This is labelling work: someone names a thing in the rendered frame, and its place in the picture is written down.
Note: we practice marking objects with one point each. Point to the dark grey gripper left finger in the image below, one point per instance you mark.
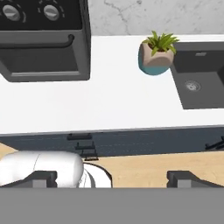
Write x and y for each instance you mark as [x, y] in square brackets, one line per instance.
[43, 178]

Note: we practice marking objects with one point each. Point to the silver sink drain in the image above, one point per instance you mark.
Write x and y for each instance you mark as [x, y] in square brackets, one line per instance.
[192, 86]

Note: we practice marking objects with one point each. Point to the blue-grey cupboard run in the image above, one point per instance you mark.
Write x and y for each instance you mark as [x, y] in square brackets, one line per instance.
[140, 143]

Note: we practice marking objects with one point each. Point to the grey oven knob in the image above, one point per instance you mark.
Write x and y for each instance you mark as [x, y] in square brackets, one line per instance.
[11, 12]
[51, 12]

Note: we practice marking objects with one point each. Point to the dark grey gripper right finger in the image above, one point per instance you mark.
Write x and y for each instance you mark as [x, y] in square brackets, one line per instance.
[180, 178]

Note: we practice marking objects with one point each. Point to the white rounded object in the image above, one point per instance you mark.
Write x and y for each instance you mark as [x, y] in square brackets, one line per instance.
[58, 163]

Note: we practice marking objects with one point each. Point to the green plant in beige-teal pot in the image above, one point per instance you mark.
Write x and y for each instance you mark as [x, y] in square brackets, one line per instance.
[154, 58]

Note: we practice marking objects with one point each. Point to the dark grey sink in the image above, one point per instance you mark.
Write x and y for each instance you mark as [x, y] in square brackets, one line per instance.
[204, 78]

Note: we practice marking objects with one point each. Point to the dark grey oven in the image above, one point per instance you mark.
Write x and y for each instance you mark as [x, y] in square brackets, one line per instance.
[43, 62]

